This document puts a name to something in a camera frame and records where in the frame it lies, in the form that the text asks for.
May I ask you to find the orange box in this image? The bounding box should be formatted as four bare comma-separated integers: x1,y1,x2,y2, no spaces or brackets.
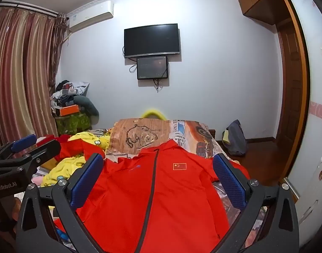
59,105,80,117

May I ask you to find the pile of clutter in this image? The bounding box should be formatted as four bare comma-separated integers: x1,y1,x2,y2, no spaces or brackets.
49,80,91,116

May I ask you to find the black wall television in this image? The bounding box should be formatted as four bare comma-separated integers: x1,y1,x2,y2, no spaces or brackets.
124,24,181,59

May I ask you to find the white air conditioner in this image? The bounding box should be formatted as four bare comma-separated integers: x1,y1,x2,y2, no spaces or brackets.
68,0,115,32

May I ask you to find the grey bag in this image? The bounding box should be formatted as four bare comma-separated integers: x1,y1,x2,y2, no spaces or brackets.
222,119,248,156

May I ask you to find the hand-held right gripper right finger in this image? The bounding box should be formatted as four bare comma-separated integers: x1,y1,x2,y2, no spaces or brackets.
212,153,300,253

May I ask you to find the striped brown curtain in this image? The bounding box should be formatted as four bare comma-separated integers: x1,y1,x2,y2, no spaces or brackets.
0,5,69,151

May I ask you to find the dark red cloth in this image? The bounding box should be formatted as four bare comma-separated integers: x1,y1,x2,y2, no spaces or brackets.
36,134,72,148

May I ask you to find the newspaper print bed sheet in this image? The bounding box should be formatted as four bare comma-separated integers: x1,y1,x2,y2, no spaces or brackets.
168,120,268,243

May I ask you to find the small black wall monitor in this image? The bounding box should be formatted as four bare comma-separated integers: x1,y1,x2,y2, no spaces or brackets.
136,56,169,80

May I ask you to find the red zip jacket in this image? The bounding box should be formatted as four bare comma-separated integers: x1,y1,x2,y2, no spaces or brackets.
54,138,251,253

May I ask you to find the white sliding wardrobe door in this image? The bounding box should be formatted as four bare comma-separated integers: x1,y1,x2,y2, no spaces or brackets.
282,0,322,205

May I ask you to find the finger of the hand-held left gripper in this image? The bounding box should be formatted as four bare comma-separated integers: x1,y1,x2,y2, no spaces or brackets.
25,139,62,174
10,134,37,154

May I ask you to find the wooden door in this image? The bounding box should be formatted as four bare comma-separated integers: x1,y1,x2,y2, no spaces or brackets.
276,18,310,176

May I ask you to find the yellow ring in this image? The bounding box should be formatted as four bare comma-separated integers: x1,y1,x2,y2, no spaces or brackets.
141,107,167,121

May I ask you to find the brown printed mat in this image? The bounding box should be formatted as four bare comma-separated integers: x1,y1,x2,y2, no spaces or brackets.
108,118,172,154

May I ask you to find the yellow printed garment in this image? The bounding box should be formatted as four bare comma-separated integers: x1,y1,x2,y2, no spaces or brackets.
41,131,111,188

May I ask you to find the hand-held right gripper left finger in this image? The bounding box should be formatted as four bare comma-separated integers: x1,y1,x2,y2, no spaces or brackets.
15,153,105,253

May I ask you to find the green patterned cloth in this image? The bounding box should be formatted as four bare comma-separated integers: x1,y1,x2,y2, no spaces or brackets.
55,112,92,135

